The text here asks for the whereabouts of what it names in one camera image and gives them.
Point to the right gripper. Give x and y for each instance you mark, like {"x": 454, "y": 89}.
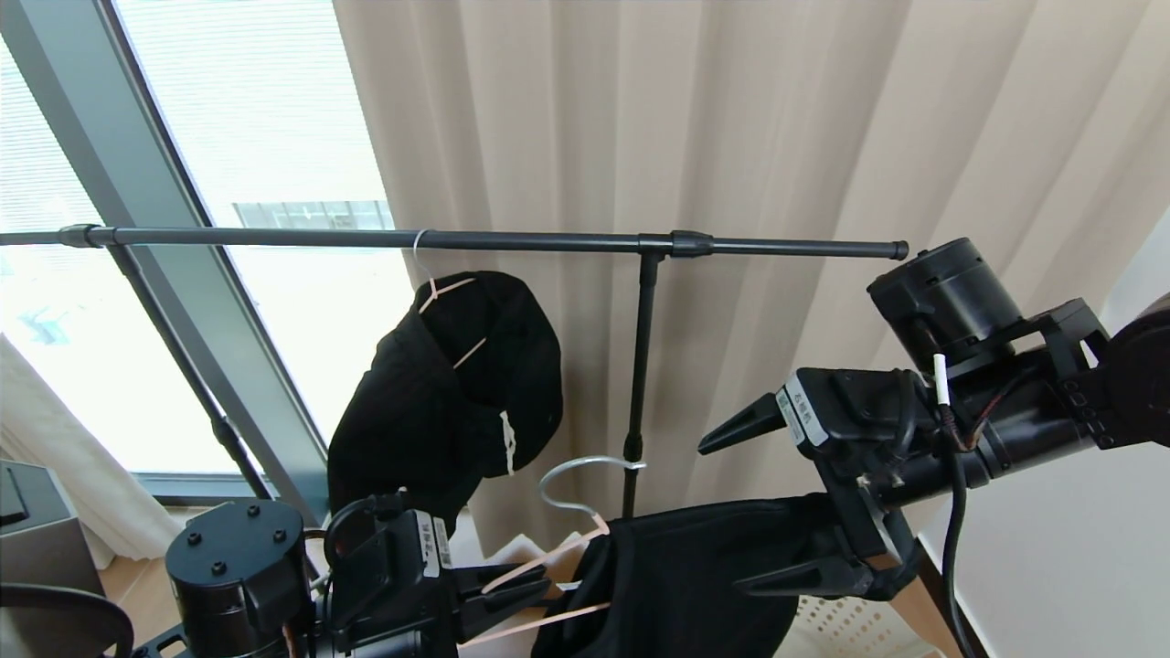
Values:
{"x": 1024, "y": 429}

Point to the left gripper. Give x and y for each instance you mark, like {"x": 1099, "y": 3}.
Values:
{"x": 402, "y": 644}

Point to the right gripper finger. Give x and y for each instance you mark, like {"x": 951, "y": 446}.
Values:
{"x": 754, "y": 422}

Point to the black garment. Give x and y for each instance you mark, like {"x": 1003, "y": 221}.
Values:
{"x": 411, "y": 411}
{"x": 686, "y": 585}

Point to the pink clothes hanger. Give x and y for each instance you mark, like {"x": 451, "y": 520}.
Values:
{"x": 585, "y": 461}
{"x": 434, "y": 291}

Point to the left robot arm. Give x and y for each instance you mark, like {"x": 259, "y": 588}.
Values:
{"x": 238, "y": 567}

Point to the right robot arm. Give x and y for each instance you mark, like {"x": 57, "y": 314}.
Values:
{"x": 951, "y": 302}

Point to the white laundry basket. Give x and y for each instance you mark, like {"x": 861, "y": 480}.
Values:
{"x": 850, "y": 631}

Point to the black clothes rack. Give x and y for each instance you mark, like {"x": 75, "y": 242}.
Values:
{"x": 548, "y": 242}

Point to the beige curtain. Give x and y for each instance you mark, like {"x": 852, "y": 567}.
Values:
{"x": 777, "y": 119}

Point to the white curtain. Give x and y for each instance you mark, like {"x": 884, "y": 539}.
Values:
{"x": 64, "y": 475}

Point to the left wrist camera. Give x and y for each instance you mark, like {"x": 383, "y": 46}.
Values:
{"x": 393, "y": 557}

